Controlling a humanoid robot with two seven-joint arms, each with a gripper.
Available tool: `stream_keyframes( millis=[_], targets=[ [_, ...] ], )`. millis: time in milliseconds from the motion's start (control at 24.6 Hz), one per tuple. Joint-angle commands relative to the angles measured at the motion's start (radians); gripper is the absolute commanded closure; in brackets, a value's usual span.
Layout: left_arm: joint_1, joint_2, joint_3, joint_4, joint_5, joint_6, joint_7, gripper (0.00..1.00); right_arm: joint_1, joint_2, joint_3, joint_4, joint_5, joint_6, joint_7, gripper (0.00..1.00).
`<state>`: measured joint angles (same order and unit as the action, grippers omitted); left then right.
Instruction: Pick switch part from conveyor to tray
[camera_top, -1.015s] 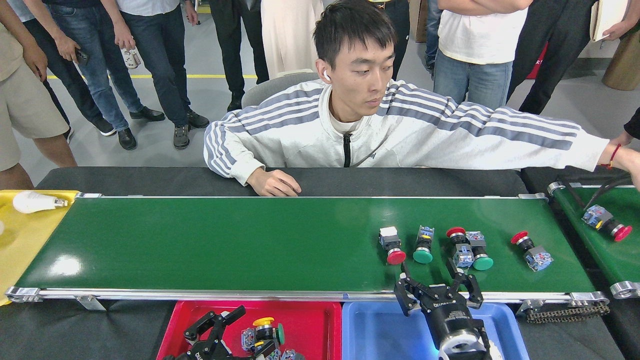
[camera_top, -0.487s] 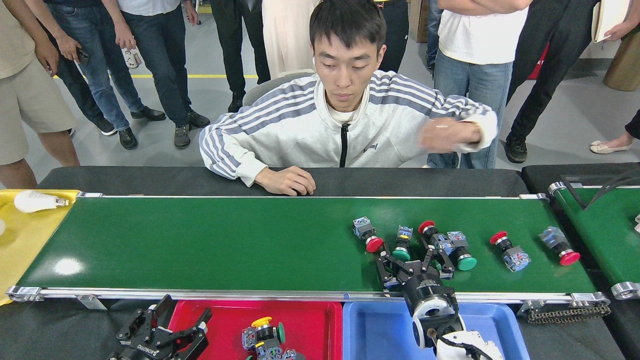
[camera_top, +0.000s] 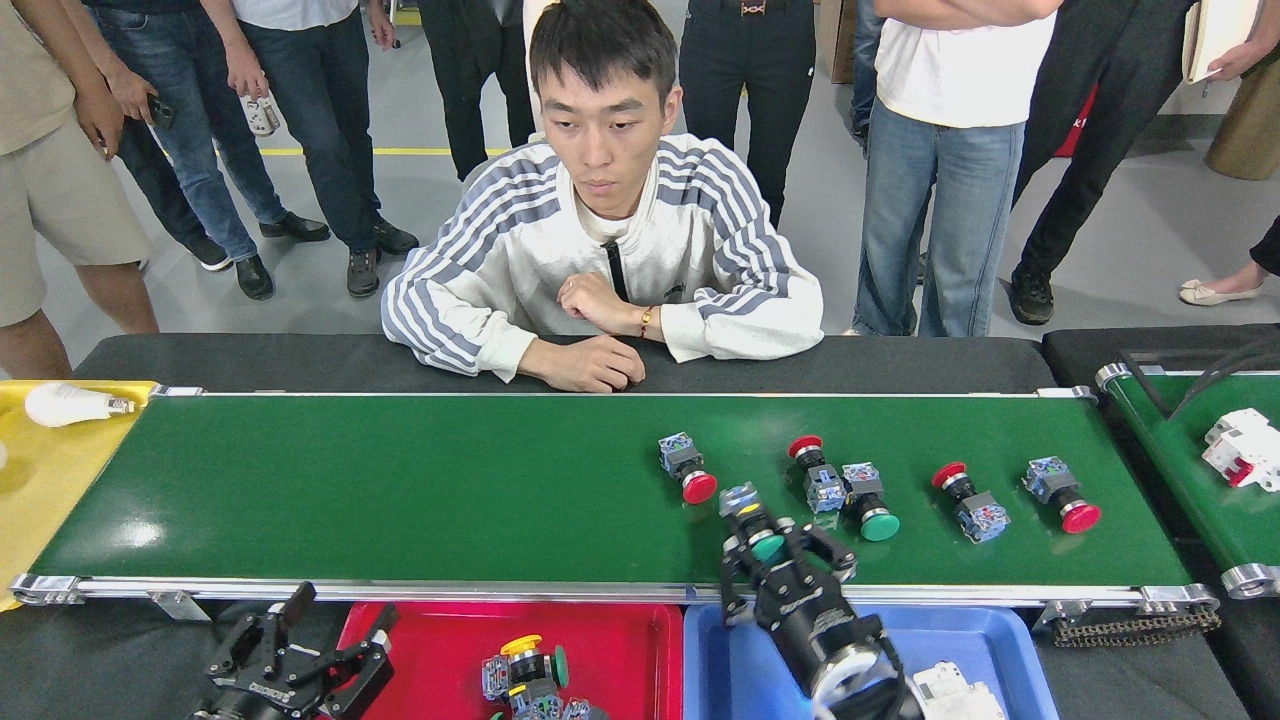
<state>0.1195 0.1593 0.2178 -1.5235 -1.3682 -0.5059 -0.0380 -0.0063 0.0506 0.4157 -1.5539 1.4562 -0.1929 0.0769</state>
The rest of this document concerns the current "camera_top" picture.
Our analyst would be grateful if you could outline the black cables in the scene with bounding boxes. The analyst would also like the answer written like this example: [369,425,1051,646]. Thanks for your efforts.
[1120,335,1280,421]

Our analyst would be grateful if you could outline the cream notebook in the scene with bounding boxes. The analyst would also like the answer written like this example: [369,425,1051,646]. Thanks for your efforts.
[1182,0,1261,85]

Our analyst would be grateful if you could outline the white light bulb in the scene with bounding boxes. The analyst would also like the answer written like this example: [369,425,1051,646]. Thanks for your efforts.
[24,383,136,429]

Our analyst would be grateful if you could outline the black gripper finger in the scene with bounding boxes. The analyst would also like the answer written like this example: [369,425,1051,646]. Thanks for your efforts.
[290,603,399,716]
[718,535,766,626]
[782,520,859,584]
[205,582,319,681]

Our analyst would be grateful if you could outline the tan plant pot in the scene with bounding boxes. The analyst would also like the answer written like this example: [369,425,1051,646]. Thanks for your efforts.
[1205,55,1280,182]

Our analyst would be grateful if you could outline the red plastic tray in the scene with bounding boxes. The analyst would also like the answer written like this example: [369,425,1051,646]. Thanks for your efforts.
[335,600,685,720]

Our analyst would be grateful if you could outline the black drive chain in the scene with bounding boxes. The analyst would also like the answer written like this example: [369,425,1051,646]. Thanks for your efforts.
[1050,605,1223,649]

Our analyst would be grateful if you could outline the seated person's left hand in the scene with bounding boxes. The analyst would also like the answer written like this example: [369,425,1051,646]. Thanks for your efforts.
[560,272,641,338]

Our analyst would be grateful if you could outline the seated person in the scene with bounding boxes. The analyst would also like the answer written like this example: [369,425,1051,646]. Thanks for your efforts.
[380,0,826,383]

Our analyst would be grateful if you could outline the blue plastic tray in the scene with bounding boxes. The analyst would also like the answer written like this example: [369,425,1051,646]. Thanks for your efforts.
[684,603,1061,720]

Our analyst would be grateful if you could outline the red floor sign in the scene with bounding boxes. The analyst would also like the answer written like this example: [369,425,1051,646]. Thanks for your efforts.
[1053,85,1099,159]

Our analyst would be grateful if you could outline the green feeder conveyor belt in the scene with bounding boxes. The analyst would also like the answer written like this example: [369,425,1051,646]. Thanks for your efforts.
[1095,362,1280,601]

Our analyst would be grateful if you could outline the seated person's right hand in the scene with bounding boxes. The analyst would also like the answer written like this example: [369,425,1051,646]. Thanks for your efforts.
[520,335,646,394]

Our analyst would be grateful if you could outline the yellow plastic tray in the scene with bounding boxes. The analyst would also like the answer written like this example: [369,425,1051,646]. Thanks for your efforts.
[0,380,159,613]

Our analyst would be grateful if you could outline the standing person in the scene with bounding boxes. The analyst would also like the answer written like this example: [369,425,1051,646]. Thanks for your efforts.
[1008,0,1280,327]
[418,0,538,183]
[115,115,233,273]
[852,0,1061,338]
[678,0,818,229]
[850,0,886,151]
[1178,215,1280,307]
[200,0,421,299]
[0,0,161,381]
[85,0,331,301]

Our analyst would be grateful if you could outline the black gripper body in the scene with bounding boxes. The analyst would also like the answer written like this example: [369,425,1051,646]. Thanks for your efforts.
[195,670,326,720]
[755,560,891,691]

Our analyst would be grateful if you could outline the green push button switch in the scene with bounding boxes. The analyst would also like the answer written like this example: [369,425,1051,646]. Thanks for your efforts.
[482,645,571,703]
[718,482,791,563]
[841,461,902,544]

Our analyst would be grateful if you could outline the white circuit breaker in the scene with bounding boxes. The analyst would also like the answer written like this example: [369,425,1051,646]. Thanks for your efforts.
[908,661,1009,720]
[1202,407,1280,492]

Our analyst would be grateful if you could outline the cardboard box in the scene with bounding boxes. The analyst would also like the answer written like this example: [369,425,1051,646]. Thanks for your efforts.
[818,0,857,85]

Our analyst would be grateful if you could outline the long green conveyor belt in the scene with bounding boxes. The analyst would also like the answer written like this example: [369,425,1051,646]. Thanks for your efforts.
[8,385,1223,626]

